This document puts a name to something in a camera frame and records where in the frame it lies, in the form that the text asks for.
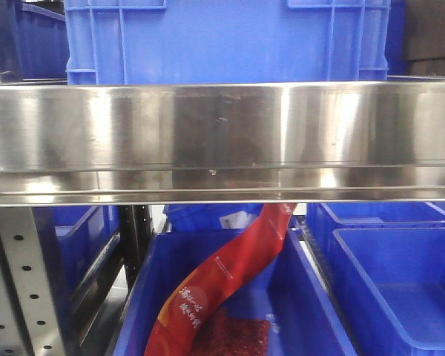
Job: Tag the blue bin centre rear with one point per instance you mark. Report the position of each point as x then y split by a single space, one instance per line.
206 217

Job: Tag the blue bin right rear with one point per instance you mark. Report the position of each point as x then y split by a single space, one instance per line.
323 218

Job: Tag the blue bin left lower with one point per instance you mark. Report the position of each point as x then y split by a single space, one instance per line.
82 232

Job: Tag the blue bin right front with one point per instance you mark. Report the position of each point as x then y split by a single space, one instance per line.
390 284

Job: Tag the red snack bag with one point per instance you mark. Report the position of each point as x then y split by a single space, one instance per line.
217 278

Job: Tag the large blue crate on shelf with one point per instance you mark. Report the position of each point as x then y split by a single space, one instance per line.
195 42

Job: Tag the dark blue crate upper left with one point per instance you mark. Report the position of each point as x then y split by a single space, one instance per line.
41 39

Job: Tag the perforated steel upright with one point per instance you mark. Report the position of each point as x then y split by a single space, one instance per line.
32 286

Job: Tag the stainless steel shelf rail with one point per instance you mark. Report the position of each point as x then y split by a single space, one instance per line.
279 142

